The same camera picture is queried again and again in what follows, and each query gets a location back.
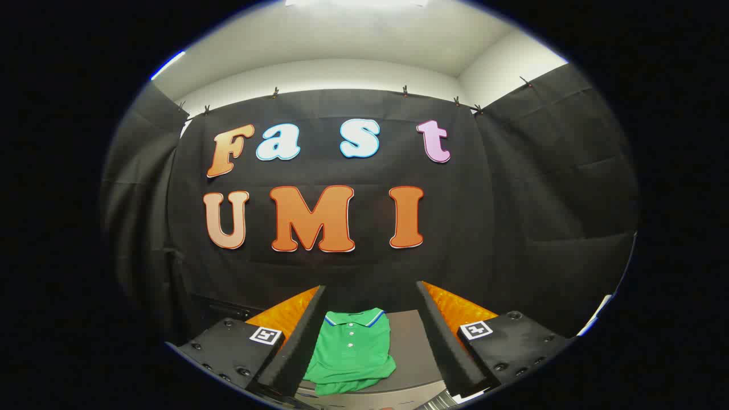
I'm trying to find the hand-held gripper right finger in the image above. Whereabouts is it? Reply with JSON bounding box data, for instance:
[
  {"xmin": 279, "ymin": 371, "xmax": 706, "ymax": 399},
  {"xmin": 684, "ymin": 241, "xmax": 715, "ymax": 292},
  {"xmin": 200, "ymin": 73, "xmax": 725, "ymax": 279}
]
[{"xmin": 415, "ymin": 280, "xmax": 574, "ymax": 400}]

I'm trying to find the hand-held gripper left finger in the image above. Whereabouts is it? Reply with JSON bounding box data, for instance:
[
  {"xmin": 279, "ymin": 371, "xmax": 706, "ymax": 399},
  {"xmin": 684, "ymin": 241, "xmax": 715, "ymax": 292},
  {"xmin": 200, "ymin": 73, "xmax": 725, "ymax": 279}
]
[{"xmin": 165, "ymin": 285, "xmax": 329, "ymax": 399}]

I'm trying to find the green polo shirt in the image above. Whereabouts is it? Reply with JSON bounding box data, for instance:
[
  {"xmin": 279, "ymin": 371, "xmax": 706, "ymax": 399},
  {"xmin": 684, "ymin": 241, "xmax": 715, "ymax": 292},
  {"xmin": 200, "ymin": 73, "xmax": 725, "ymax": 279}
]
[{"xmin": 302, "ymin": 308, "xmax": 397, "ymax": 396}]

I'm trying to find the row of small backdrop clips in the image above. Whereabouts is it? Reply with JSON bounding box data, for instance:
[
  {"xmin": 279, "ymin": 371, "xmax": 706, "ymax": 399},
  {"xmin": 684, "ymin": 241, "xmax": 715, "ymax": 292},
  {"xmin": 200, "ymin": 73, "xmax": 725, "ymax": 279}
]
[{"xmin": 178, "ymin": 77, "xmax": 533, "ymax": 114}]

